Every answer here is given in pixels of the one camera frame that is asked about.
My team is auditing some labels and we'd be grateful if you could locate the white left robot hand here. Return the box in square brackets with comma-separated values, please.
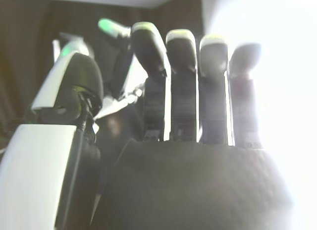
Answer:
[0, 21, 295, 230]

